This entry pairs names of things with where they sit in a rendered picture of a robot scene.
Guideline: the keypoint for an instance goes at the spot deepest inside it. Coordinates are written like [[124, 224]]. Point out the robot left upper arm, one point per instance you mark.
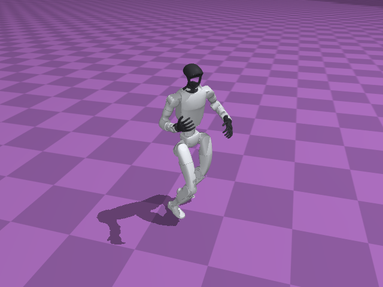
[[210, 95]]

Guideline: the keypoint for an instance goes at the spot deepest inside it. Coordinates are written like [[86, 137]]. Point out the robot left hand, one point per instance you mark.
[[227, 122]]

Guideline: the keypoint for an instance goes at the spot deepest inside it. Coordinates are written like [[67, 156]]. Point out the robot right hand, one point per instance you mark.
[[181, 127]]

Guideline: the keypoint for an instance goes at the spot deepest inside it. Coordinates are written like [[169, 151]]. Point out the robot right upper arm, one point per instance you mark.
[[172, 101]]

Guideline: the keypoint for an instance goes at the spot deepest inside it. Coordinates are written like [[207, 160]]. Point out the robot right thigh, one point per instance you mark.
[[181, 150]]

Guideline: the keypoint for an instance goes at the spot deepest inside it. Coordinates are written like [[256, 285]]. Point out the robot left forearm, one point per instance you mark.
[[221, 111]]

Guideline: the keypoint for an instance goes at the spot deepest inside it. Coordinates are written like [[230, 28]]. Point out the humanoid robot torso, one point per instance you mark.
[[191, 105]]

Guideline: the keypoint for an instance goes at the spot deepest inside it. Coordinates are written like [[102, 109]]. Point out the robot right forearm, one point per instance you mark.
[[167, 125]]

